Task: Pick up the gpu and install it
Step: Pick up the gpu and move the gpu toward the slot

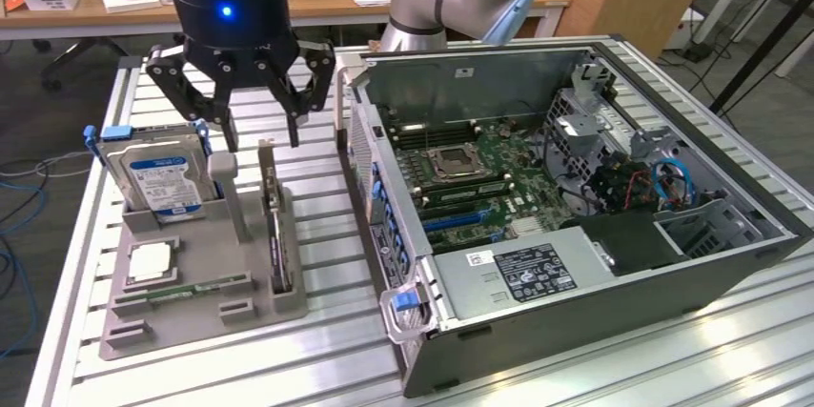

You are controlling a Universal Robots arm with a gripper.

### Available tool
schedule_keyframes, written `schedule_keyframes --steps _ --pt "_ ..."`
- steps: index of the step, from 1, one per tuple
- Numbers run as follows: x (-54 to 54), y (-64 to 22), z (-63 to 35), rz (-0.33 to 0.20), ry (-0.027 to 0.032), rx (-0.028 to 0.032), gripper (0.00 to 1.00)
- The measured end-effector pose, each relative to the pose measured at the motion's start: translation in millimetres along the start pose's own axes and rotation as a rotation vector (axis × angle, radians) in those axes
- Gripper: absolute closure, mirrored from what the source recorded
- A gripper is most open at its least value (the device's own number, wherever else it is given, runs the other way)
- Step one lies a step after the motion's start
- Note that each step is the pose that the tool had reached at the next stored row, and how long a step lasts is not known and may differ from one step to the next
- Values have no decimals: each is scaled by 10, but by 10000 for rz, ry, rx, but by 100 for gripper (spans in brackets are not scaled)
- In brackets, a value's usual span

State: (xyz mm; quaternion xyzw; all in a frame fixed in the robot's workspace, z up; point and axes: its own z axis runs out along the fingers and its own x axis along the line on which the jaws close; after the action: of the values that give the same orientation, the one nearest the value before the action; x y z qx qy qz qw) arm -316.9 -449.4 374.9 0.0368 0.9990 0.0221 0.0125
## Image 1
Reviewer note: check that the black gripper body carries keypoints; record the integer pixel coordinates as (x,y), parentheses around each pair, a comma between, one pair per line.
(229,35)

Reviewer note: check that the grey power supply unit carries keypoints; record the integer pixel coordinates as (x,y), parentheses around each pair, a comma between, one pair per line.
(470,283)

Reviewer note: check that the green RAM stick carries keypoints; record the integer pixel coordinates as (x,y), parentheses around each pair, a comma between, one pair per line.
(191,290)

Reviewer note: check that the graphics card with metal bracket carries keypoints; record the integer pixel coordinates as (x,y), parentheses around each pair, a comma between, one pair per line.
(278,254)

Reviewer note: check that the silver chipset heatsink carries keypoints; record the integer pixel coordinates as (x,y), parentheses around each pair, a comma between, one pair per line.
(525,227)

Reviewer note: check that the green motherboard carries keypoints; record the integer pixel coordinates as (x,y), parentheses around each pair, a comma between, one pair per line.
(528,188)

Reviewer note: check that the CPU socket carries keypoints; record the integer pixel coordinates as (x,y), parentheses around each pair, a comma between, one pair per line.
(458,161)

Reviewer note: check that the black floor device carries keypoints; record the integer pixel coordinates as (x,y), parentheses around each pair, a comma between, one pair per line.
(700,52)

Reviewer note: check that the black slanted pole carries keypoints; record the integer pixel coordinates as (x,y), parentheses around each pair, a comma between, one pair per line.
(764,52)

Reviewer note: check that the open black PC case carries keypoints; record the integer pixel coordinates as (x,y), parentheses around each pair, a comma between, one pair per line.
(573,331)

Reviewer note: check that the installed dark RAM stick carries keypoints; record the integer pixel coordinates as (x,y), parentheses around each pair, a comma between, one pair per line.
(468,190)

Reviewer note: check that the silver disk bay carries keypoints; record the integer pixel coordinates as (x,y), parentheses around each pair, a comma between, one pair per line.
(713,230)

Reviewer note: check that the black office chair base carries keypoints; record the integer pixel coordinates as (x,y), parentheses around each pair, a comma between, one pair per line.
(63,58)

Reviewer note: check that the hard disk in blue caddy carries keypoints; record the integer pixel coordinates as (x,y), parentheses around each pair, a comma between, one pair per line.
(162,178)

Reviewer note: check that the silver CPU chip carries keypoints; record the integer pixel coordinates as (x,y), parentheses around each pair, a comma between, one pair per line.
(151,261)

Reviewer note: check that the blue case latch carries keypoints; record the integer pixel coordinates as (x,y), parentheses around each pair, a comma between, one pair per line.
(408,302)

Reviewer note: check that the white table frame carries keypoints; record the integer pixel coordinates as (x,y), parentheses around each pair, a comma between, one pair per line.
(713,11)

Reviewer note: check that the silver drive cage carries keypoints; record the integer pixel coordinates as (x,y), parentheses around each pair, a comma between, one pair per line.
(576,128)

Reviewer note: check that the grey parts rack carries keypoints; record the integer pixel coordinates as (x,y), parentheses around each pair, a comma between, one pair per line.
(203,292)

